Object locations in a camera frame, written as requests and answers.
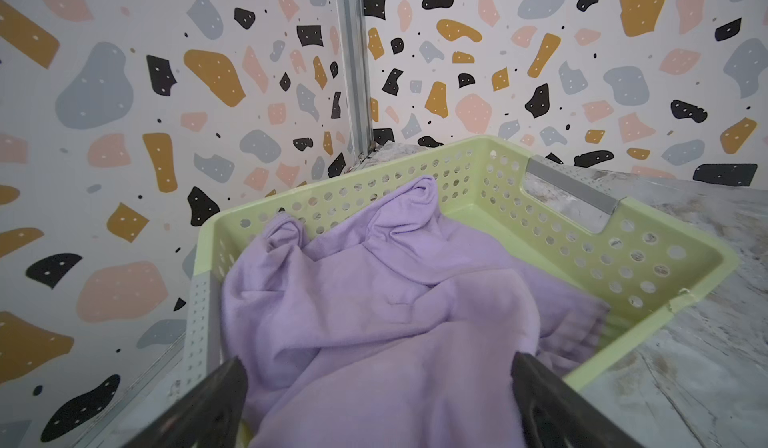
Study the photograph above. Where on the light green plastic basket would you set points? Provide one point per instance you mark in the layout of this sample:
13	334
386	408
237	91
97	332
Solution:
646	265

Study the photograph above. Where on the aluminium corner post left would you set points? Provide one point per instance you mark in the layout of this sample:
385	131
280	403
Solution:
353	43

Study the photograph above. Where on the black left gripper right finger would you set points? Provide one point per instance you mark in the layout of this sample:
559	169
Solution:
554	415

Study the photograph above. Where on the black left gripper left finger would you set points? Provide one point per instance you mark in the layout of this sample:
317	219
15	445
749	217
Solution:
207	416

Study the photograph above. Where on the lilac t-shirt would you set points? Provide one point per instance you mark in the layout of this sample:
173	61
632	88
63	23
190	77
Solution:
397	328

